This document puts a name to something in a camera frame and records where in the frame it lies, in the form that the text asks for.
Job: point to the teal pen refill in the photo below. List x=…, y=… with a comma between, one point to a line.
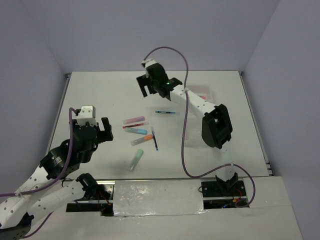
x=167, y=112

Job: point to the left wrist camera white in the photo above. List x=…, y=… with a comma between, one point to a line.
x=86, y=115

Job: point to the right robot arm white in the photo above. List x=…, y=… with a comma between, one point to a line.
x=216, y=126

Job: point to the dark blue pen refill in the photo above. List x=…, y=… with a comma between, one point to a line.
x=154, y=138

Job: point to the blue capped lead case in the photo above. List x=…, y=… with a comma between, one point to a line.
x=136, y=131

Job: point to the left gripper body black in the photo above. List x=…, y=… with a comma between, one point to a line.
x=87, y=155

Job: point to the green capped lead case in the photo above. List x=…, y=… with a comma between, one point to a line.
x=136, y=160

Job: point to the silver foil covered plate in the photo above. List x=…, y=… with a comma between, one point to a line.
x=157, y=198

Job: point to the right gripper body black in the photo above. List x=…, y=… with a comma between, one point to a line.
x=154, y=83

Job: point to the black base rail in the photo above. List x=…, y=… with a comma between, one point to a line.
x=214, y=197

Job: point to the clear plastic compartment tray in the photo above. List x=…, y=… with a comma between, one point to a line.
x=193, y=132

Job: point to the purple capped lead case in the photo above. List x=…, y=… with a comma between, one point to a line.
x=133, y=120

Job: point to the orange capped lead case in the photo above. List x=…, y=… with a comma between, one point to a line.
x=141, y=140

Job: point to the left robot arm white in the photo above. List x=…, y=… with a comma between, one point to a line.
x=30, y=203

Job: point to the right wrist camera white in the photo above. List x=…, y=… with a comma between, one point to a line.
x=148, y=62

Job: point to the red ink pen refill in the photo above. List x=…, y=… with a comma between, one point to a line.
x=135, y=125

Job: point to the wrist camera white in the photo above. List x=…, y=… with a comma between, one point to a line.
x=86, y=115
x=148, y=62

